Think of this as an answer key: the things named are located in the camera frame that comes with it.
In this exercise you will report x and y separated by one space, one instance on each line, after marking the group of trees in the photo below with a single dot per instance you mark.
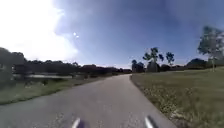
156 63

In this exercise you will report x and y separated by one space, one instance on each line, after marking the distant row of trees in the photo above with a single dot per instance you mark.
60 68

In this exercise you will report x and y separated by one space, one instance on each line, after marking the robot's own part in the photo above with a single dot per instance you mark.
149 122
76 123

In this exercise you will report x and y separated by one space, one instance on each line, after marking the grey paved path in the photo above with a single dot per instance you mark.
100 103

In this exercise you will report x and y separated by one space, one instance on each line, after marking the grass field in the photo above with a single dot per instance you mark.
186 96

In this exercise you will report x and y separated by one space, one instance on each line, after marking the grass verge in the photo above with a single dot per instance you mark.
40 88

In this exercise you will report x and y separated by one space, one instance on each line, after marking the pond water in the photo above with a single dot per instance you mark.
43 76

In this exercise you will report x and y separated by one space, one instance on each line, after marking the slender tree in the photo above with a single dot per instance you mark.
211 43

